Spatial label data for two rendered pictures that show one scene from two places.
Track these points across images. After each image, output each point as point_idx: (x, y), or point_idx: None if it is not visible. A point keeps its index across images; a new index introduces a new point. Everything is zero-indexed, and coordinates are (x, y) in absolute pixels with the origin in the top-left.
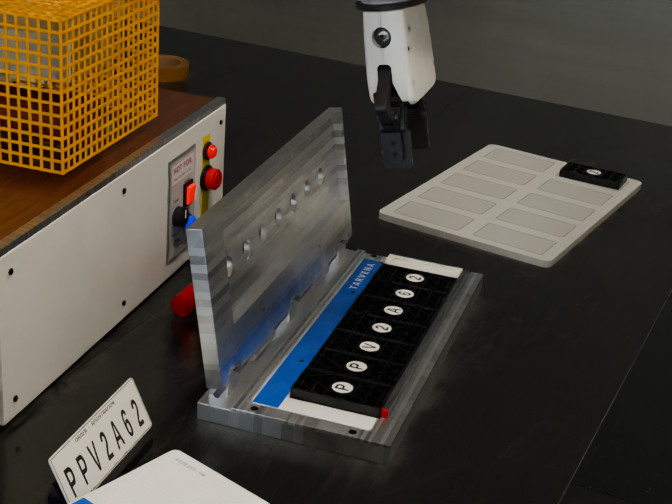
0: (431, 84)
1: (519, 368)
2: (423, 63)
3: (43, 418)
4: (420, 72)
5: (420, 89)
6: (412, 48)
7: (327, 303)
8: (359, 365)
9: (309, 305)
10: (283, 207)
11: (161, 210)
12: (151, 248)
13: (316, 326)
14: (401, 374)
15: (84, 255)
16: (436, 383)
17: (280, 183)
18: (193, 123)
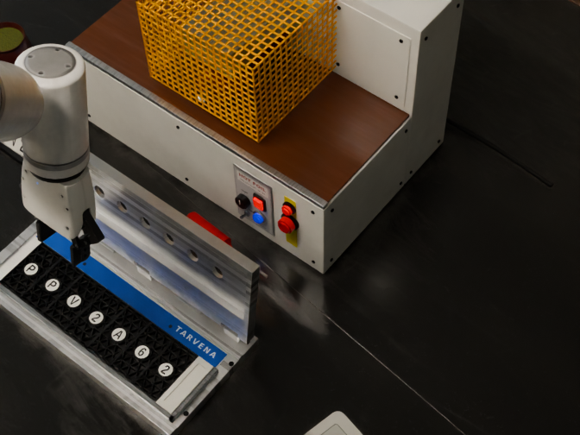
0: (56, 230)
1: (43, 412)
2: (43, 207)
3: (92, 137)
4: (36, 204)
5: (34, 211)
6: (26, 183)
7: (159, 304)
8: (52, 286)
9: (160, 291)
10: (153, 226)
11: (228, 179)
12: (217, 185)
13: (126, 286)
14: (32, 307)
15: (141, 117)
16: (47, 348)
17: (152, 212)
18: (269, 175)
